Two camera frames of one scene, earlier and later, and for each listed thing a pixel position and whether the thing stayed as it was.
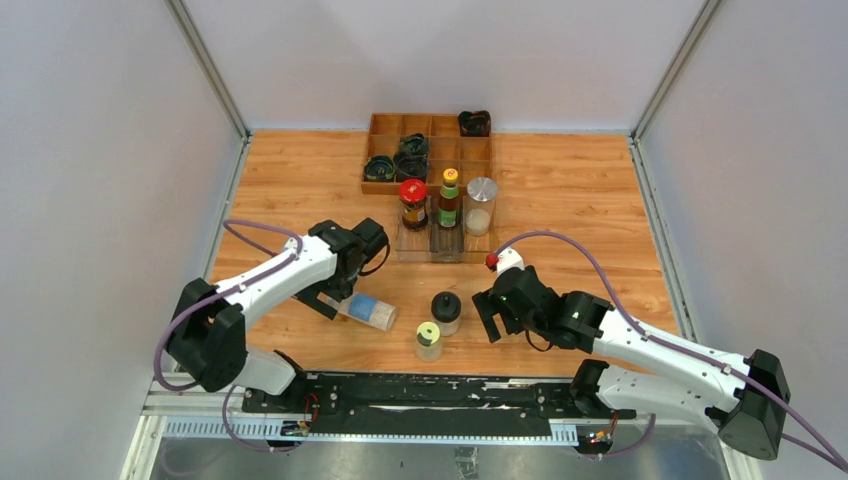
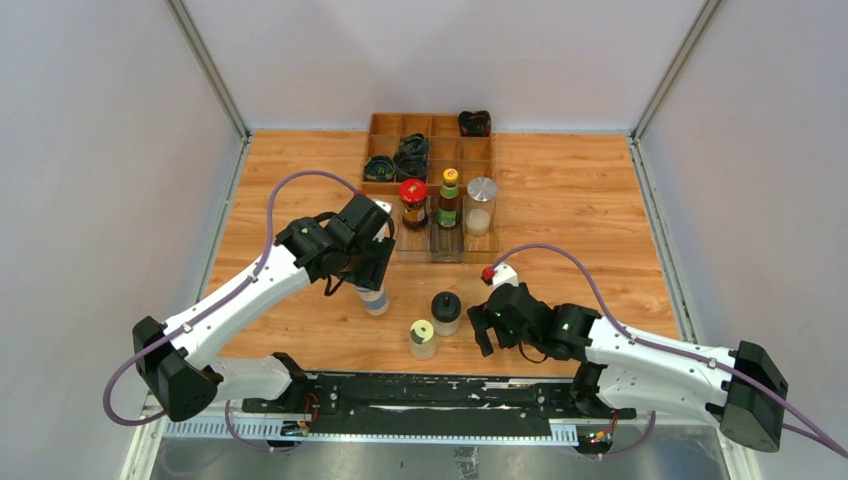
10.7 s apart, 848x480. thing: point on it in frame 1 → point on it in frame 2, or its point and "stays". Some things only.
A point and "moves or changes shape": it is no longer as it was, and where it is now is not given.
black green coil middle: [414, 144] stays
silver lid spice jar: [363, 309] moves or changes shape
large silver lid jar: [481, 193] stays
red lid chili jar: [412, 195] stays
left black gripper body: [339, 288] → [368, 262]
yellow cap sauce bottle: [448, 198] stays
